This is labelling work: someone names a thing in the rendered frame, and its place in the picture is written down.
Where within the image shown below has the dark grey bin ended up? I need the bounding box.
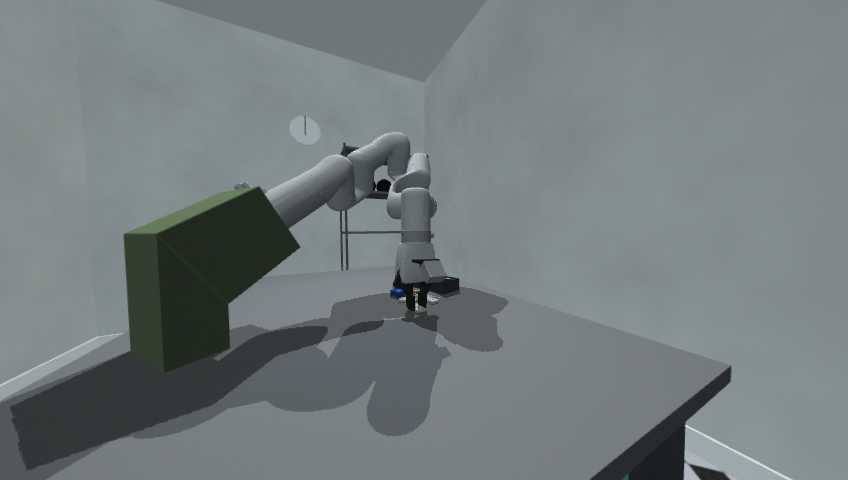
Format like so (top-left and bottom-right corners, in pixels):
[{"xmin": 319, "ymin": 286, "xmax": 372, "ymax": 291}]
[{"xmin": 413, "ymin": 276, "xmax": 459, "ymax": 294}]

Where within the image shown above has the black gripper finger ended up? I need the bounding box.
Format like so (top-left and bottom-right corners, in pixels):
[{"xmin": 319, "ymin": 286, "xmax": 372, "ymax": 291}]
[
  {"xmin": 418, "ymin": 281, "xmax": 434, "ymax": 308},
  {"xmin": 393, "ymin": 269, "xmax": 415, "ymax": 311}
]

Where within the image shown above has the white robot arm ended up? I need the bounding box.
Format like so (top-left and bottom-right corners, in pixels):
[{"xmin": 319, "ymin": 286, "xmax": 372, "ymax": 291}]
[{"xmin": 262, "ymin": 132, "xmax": 447, "ymax": 283}]

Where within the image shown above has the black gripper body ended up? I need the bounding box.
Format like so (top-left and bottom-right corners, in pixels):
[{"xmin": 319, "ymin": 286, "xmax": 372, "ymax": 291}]
[{"xmin": 395, "ymin": 241, "xmax": 435, "ymax": 284}]

